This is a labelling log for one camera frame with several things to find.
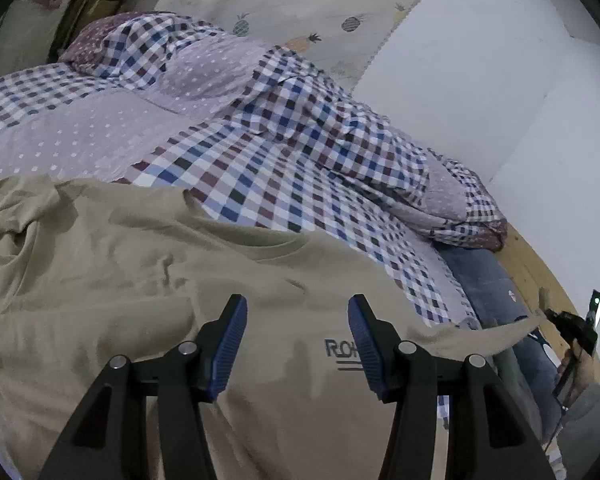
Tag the brown cardboard box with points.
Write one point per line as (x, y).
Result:
(87, 10)

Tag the person's right hand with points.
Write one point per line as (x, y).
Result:
(582, 372)

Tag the checkered dotted quilt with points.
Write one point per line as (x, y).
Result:
(290, 125)

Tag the navy printed blanket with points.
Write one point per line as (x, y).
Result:
(485, 280)

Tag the pineapple print wall cloth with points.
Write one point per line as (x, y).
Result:
(305, 5)

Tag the checkered bed sheet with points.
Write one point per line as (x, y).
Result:
(70, 135)

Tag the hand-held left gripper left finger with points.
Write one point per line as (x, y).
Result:
(227, 350)

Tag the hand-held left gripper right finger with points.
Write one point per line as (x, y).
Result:
(367, 350)

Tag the wooden bed frame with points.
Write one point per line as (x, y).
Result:
(530, 270)

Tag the khaki t-shirt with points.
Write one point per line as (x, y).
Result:
(130, 280)

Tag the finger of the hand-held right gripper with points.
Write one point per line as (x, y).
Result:
(551, 316)

